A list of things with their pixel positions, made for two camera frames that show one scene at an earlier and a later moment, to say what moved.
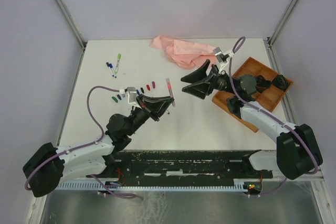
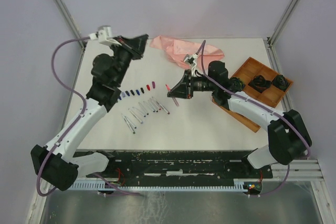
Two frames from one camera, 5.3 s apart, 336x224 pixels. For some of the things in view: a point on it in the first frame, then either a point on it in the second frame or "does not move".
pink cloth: x=186 y=54 does not move
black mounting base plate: x=210 y=168 does not move
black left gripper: x=150 y=105 to x=135 y=46
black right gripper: x=203 y=87 to x=182 y=89
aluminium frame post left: x=62 y=6 does not move
